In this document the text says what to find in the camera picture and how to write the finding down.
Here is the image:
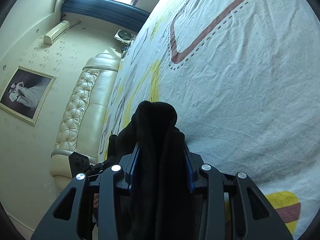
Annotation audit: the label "dark blue lower curtain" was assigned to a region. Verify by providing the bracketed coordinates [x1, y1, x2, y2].
[61, 0, 150, 33]

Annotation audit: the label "white patterned bed sheet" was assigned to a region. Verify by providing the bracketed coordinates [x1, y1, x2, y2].
[103, 0, 319, 239]

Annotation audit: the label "black pants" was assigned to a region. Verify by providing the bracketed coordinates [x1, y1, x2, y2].
[107, 101, 195, 239]

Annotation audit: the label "white electric fan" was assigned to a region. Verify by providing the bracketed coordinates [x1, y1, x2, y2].
[114, 29, 136, 44]

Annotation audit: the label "framed wedding photo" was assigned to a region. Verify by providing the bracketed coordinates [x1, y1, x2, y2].
[1, 66, 56, 126]

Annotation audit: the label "cream tufted leather headboard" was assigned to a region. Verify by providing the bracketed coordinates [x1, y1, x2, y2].
[50, 53, 120, 191]

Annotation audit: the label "white wall air conditioner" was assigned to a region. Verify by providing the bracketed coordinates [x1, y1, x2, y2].
[43, 20, 70, 45]

